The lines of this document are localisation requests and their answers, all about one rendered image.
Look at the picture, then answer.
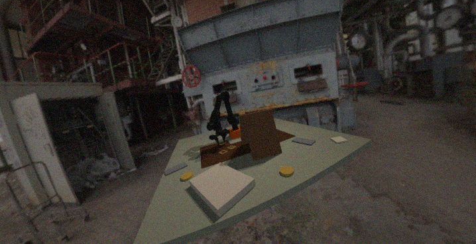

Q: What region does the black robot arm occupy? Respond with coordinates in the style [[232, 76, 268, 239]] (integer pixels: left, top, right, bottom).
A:
[[207, 91, 239, 137]]

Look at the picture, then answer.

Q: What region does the yellow flat disc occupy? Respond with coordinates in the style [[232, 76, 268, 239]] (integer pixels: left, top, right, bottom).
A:
[[280, 166, 294, 176], [181, 172, 193, 181]]

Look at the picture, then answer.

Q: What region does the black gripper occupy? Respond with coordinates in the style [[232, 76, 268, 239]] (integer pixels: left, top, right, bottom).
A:
[[209, 127, 230, 144]]

